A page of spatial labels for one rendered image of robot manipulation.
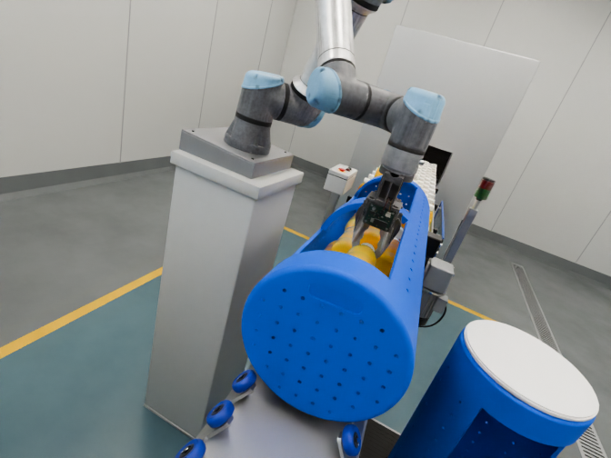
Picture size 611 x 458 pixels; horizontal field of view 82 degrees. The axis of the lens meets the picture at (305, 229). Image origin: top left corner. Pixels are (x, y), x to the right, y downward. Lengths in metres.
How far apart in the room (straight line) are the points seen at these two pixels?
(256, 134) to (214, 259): 0.42
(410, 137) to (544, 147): 5.07
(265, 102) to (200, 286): 0.64
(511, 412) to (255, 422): 0.49
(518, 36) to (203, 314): 5.20
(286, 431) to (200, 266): 0.69
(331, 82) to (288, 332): 0.44
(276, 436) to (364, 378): 0.18
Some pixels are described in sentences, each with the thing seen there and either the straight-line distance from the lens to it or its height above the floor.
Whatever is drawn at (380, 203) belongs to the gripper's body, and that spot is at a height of 1.28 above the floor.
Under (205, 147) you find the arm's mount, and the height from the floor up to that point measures 1.19.
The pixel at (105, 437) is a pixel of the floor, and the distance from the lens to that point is 1.78.
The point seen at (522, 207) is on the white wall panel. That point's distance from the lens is 5.81.
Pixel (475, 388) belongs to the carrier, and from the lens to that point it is 0.88.
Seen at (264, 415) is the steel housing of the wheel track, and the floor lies 0.93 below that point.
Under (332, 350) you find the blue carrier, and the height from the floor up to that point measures 1.10.
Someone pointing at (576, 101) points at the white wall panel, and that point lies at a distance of 5.77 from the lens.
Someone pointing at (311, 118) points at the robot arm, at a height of 1.34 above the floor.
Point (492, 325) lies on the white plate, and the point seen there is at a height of 1.04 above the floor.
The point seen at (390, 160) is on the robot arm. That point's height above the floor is 1.36.
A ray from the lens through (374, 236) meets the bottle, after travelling 0.84.
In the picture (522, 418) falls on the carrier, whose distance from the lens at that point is 0.87.
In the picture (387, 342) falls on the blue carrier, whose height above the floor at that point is 1.16.
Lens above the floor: 1.47
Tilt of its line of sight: 23 degrees down
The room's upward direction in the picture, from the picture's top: 17 degrees clockwise
